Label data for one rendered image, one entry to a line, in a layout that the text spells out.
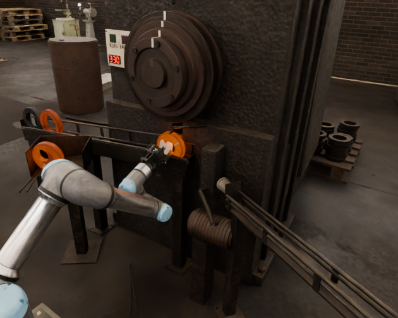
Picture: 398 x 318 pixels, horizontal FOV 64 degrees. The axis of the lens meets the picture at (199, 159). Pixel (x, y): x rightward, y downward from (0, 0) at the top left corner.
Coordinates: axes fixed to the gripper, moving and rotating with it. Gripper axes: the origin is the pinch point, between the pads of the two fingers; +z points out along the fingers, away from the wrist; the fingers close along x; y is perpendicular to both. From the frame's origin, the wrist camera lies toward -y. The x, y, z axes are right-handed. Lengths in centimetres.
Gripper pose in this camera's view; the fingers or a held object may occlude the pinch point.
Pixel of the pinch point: (170, 145)
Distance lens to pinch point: 158.6
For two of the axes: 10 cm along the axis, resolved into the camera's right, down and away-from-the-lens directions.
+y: -1.2, -7.3, -6.7
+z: 4.9, -6.3, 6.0
